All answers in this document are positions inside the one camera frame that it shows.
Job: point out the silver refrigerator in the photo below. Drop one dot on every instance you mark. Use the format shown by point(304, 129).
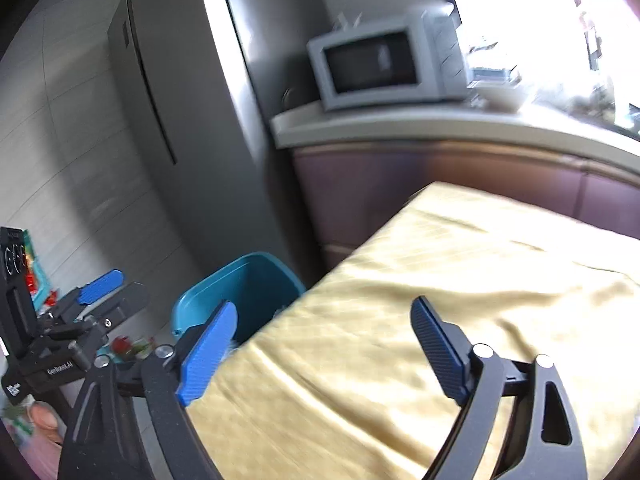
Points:
point(200, 110)

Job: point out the teal plastic trash bin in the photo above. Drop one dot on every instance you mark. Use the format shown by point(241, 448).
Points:
point(255, 285)

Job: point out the white microwave oven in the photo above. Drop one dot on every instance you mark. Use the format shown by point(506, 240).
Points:
point(375, 65)

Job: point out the red and green packet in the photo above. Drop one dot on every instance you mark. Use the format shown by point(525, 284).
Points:
point(127, 347)

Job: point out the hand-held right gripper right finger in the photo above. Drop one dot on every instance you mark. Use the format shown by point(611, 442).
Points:
point(440, 345)

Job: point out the large white bowl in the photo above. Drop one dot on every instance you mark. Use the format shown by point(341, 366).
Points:
point(500, 99)

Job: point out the clear plastic bags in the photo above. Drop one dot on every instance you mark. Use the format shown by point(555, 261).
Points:
point(575, 95)

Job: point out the person's left hand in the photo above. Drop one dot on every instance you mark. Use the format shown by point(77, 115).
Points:
point(44, 417)

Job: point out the kitchen window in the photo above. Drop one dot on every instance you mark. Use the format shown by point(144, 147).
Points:
point(525, 10)

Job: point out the brown kitchen cabinets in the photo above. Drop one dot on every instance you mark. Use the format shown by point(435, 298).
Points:
point(375, 195)

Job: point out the yellow checked tablecloth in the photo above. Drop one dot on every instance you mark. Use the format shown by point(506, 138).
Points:
point(425, 260)

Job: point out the teal plastic basket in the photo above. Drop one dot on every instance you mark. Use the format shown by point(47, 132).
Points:
point(37, 270)

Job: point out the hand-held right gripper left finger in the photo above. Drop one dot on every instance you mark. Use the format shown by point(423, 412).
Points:
point(210, 350)

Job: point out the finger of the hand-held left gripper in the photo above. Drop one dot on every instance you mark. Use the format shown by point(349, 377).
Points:
point(127, 302)
point(100, 285)

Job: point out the glass electric kettle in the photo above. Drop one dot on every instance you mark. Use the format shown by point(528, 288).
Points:
point(492, 67)

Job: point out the white kitchen countertop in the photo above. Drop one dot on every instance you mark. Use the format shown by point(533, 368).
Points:
point(400, 127)

